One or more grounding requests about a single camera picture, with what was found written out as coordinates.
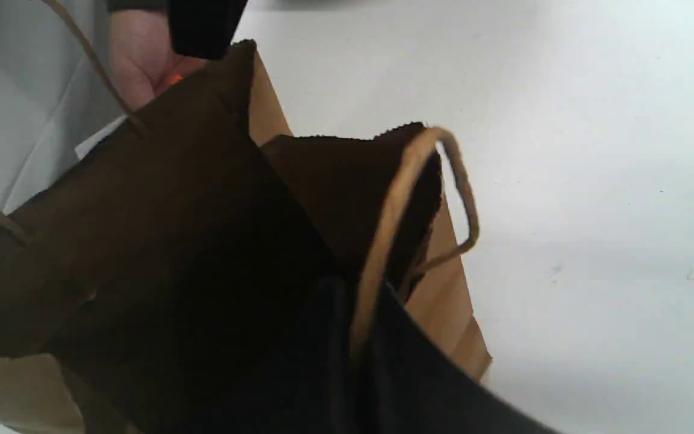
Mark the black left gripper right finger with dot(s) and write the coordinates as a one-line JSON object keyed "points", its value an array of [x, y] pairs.
{"points": [[403, 383]]}

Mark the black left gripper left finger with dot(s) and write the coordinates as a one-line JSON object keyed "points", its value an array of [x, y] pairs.
{"points": [[202, 28]]}

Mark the brown paper bag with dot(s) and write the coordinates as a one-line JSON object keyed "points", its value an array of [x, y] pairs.
{"points": [[163, 283]]}

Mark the person's right hand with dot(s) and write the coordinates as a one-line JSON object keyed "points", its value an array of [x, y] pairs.
{"points": [[143, 62]]}

